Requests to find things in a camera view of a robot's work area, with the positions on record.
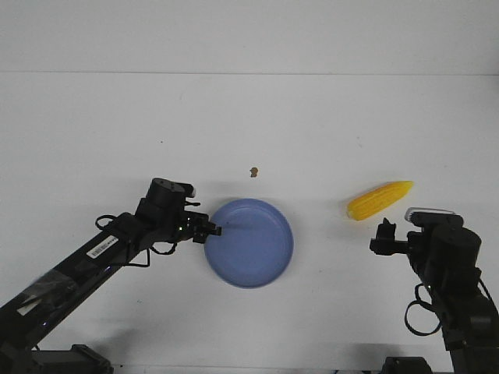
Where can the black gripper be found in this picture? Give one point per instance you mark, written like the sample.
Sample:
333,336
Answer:
163,216
385,244

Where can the yellow corn cob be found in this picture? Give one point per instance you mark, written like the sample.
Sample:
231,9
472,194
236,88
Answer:
370,203

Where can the blue round plate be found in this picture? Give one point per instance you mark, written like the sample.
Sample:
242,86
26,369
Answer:
256,244

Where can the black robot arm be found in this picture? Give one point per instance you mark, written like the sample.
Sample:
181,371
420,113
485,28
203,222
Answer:
38,309
443,254

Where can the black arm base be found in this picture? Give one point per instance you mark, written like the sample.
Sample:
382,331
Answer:
405,365
78,359

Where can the small brown crumb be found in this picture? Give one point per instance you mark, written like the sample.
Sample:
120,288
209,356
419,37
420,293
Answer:
254,172

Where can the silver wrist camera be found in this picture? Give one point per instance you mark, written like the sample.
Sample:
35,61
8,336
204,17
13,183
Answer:
189,189
412,212

